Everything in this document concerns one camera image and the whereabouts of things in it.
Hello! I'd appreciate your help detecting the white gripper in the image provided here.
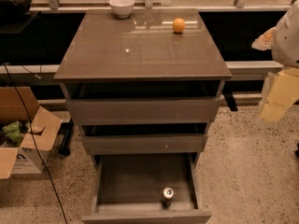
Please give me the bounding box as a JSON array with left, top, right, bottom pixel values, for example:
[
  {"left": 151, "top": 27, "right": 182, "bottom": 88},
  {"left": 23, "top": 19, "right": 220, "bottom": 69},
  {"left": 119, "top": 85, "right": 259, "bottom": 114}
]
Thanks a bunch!
[{"left": 251, "top": 27, "right": 299, "bottom": 128}]

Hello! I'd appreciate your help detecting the redbull can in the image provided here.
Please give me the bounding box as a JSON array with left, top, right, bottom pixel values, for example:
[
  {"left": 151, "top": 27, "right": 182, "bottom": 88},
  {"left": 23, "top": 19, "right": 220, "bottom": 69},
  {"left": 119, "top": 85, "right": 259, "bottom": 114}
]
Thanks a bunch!
[{"left": 162, "top": 187, "right": 174, "bottom": 208}]

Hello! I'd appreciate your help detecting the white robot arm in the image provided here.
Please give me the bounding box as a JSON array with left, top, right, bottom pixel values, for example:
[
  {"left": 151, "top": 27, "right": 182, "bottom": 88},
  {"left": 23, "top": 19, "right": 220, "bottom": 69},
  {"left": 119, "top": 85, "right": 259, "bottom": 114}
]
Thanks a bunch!
[{"left": 251, "top": 1, "right": 299, "bottom": 125}]

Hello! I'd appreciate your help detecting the grey drawer cabinet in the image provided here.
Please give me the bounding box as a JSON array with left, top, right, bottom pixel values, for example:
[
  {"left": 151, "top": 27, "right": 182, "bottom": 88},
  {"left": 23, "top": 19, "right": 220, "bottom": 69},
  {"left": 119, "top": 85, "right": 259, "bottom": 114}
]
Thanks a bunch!
[{"left": 52, "top": 7, "right": 233, "bottom": 224}]

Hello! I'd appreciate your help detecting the grey top drawer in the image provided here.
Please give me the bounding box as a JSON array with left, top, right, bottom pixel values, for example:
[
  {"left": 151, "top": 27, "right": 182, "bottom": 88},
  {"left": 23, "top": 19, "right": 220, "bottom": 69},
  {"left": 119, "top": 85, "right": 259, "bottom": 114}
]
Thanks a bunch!
[{"left": 66, "top": 99, "right": 219, "bottom": 125}]

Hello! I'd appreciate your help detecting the grey middle drawer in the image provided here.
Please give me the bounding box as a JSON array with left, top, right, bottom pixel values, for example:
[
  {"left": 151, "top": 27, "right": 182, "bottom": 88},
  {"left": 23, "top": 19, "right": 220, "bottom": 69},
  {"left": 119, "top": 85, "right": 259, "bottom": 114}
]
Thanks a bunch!
[{"left": 82, "top": 134, "right": 207, "bottom": 155}]

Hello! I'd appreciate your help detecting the grey open bottom drawer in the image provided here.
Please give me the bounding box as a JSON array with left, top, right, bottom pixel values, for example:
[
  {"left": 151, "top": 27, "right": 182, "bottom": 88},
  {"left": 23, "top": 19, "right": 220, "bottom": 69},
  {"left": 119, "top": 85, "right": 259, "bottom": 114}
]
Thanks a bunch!
[{"left": 82, "top": 153, "right": 211, "bottom": 224}]

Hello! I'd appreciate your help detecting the orange fruit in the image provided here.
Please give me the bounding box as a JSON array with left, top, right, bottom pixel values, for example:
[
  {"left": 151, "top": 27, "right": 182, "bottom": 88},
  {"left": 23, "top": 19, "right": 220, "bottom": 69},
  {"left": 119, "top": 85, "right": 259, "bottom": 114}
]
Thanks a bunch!
[{"left": 173, "top": 18, "right": 185, "bottom": 34}]

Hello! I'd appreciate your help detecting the white ceramic bowl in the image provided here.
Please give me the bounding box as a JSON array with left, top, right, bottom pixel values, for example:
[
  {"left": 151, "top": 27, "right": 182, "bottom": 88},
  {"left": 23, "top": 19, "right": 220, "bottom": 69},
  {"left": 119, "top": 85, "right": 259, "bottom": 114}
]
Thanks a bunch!
[{"left": 109, "top": 0, "right": 135, "bottom": 18}]

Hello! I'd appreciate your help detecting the black table leg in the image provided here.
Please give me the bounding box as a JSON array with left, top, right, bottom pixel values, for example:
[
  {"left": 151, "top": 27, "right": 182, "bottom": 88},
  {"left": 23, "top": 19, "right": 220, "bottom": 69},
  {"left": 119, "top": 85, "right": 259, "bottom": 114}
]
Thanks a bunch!
[{"left": 58, "top": 119, "right": 74, "bottom": 156}]

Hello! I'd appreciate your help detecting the brown cardboard box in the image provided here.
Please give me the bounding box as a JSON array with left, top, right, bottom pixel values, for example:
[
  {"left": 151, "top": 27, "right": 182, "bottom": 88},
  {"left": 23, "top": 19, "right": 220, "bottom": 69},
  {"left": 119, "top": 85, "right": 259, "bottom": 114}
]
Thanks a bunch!
[{"left": 0, "top": 87, "right": 62, "bottom": 179}]

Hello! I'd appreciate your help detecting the black object on ledge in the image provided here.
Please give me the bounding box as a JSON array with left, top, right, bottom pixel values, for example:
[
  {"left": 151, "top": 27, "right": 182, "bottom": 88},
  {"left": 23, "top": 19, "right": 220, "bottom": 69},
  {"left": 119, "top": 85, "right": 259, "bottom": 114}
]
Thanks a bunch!
[{"left": 0, "top": 0, "right": 32, "bottom": 16}]

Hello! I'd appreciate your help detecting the green crumpled bag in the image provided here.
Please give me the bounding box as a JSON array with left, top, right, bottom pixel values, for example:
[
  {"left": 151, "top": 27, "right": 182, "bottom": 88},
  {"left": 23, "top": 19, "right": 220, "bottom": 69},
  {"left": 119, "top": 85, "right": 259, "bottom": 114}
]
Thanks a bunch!
[{"left": 2, "top": 121, "right": 23, "bottom": 144}]

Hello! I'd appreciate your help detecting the black cable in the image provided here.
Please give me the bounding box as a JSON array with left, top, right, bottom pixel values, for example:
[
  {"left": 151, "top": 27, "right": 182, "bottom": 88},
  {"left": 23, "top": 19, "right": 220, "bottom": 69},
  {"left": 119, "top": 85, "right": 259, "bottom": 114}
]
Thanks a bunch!
[{"left": 2, "top": 63, "right": 69, "bottom": 224}]

